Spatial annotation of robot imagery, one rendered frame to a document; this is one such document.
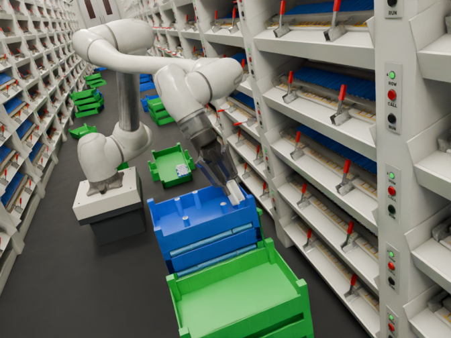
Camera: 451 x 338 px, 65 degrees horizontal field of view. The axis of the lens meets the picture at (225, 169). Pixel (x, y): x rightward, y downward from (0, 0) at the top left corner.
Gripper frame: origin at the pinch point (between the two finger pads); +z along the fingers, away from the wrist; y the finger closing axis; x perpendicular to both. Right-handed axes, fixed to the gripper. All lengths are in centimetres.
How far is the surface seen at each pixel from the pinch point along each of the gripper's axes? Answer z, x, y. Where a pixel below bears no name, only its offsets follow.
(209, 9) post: -73, -40, -73
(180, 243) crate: 4.4, -8.2, 19.2
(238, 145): -6, -55, -60
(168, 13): -125, -148, -146
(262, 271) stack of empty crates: 21.2, 6.6, 9.9
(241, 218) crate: 7.8, 0.8, 2.7
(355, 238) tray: 27.0, 21.6, -13.3
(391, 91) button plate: -10, 55, 2
